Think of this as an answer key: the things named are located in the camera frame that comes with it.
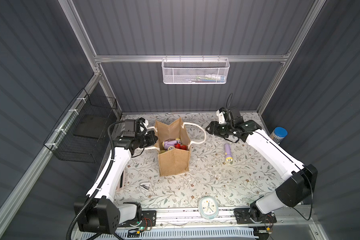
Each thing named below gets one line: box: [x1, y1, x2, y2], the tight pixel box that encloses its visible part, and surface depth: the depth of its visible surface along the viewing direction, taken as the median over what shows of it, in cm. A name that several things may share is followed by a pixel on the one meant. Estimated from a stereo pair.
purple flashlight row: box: [162, 138, 181, 150], surface depth 98 cm
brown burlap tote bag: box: [154, 117, 191, 177], surface depth 86 cm
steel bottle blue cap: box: [269, 126, 288, 145], surface depth 86 cm
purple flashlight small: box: [224, 143, 234, 163], surface depth 96 cm
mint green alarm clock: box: [198, 196, 220, 220], surface depth 76 cm
